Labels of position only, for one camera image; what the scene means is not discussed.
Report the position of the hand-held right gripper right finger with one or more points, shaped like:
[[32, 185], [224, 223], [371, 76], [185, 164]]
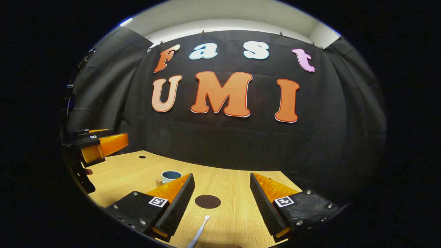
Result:
[[265, 206]]

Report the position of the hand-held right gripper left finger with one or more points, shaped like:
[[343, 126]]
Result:
[[179, 206]]

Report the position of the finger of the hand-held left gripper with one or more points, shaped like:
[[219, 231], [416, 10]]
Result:
[[86, 142], [100, 133]]

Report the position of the dark brown round coaster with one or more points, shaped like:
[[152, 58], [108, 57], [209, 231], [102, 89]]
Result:
[[207, 202]]

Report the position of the white toothbrush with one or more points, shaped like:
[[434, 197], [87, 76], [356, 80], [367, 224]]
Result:
[[199, 232]]

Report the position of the wooden desktop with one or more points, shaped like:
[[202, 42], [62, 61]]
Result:
[[224, 186]]

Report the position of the black backdrop cloth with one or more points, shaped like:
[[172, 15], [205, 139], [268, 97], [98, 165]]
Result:
[[224, 144]]

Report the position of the ceiling light panel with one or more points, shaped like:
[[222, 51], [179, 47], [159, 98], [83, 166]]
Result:
[[125, 22]]

